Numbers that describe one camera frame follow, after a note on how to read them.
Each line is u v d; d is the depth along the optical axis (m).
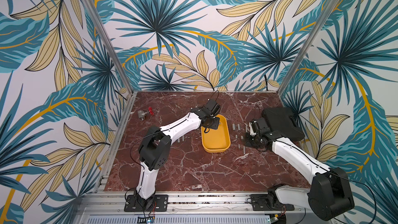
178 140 0.93
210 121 0.70
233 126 1.00
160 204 0.73
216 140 0.93
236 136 0.96
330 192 0.40
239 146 0.92
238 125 1.00
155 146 0.50
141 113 1.03
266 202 0.73
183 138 0.95
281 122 0.98
